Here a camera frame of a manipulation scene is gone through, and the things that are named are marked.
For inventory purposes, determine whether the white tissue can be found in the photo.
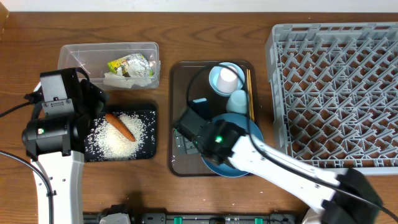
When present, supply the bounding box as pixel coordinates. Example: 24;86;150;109
103;72;152;88

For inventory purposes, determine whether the large blue plate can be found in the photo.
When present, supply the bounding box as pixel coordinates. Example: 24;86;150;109
200;113;265;179

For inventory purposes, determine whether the orange carrot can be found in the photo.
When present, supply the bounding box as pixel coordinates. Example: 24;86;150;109
105;114;136;142

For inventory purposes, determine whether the light blue cup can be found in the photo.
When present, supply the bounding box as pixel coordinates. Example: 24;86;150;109
226;90;248;114

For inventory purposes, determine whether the white rice pile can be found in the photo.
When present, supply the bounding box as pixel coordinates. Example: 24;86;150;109
86;111;156;161

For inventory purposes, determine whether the green yellow snack wrapper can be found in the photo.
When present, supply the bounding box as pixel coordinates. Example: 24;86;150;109
106;53;154;78

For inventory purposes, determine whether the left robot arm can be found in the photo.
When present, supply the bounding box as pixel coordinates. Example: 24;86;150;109
22;67;109;223

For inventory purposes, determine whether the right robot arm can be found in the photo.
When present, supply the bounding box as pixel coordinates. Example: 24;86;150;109
174;107;384;223

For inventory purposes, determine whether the grey dishwasher rack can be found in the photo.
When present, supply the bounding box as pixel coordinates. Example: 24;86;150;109
265;22;397;175

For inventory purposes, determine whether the brown serving tray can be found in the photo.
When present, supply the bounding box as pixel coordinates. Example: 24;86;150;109
168;61;247;177

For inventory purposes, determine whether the clear plastic bin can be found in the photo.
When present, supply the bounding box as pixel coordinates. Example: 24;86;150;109
58;42;160;90

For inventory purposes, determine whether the pink cup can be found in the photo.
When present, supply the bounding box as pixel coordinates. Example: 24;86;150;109
216;66;238;94

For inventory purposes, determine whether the black shallow tray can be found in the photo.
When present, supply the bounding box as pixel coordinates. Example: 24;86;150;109
82;103;158;164

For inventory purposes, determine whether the right wooden chopstick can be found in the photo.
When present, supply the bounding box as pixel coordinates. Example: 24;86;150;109
248;69;256;122

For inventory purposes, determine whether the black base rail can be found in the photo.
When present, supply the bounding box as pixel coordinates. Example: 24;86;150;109
83;205;299;224

